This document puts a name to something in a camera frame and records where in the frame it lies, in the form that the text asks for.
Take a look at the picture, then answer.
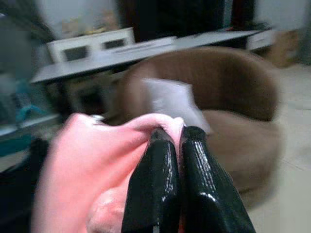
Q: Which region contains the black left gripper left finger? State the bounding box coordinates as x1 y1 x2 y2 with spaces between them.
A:
121 127 183 233

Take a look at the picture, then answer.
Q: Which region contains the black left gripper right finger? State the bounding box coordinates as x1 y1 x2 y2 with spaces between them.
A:
180 125 258 233

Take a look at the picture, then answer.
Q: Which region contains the pink pillow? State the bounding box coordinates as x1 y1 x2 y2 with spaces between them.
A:
31 113 187 233

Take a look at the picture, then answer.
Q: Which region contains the white pillow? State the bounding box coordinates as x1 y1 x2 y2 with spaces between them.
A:
140 77 211 134

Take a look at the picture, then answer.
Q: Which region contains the brown round sofa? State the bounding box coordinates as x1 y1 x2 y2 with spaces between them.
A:
116 45 285 195

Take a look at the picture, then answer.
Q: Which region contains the grey low table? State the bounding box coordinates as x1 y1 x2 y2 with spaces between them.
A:
31 28 276 85

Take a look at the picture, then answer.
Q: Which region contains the teal plastic container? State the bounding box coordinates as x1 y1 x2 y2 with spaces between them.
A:
0 77 63 152

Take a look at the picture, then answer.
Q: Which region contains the white drawer cabinet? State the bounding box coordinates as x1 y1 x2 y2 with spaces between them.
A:
46 26 136 64

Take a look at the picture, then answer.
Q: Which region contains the brown cardboard box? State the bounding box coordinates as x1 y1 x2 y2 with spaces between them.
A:
266 30 301 69

